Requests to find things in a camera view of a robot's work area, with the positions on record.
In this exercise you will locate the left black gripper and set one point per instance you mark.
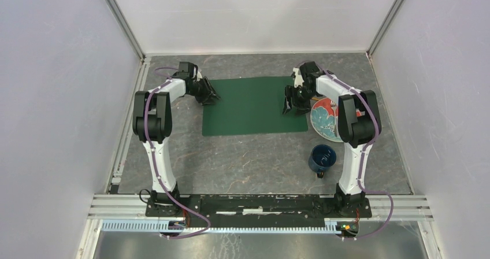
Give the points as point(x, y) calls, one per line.
point(208, 92)

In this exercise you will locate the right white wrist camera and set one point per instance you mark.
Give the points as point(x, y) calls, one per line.
point(298, 79)

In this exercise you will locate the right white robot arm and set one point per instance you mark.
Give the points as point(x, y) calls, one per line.
point(358, 125)

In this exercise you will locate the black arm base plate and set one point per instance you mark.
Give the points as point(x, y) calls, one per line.
point(256, 211)

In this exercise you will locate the red teal floral plate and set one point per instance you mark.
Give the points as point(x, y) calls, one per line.
point(324, 117)

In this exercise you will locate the aluminium frame rail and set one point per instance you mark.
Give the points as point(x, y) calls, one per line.
point(406, 208)

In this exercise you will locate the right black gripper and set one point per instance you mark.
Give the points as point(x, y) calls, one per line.
point(289, 93)

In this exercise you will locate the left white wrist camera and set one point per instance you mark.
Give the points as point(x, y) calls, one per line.
point(197, 75)

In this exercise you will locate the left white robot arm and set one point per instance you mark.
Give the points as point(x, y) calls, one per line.
point(152, 123)

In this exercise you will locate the dark blue mug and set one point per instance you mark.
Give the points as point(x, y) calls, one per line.
point(321, 158)

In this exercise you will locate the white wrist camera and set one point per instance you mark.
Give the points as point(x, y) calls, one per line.
point(298, 79)
point(197, 75)

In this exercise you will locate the blue slotted cable duct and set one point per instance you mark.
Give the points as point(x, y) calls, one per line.
point(177, 227)

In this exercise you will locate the green rectangular placemat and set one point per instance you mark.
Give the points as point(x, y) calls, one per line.
point(250, 106)

